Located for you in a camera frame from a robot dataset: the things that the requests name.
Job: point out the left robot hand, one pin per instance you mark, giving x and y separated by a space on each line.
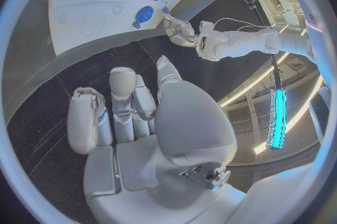
181 34

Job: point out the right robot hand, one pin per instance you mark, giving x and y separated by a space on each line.
171 154

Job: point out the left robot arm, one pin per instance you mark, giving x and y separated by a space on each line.
244 43

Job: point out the slim blue peg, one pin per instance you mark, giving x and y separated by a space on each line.
165 9

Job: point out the blue gear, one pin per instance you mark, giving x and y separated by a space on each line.
144 14

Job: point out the glowing light bar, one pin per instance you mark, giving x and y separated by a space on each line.
277 118

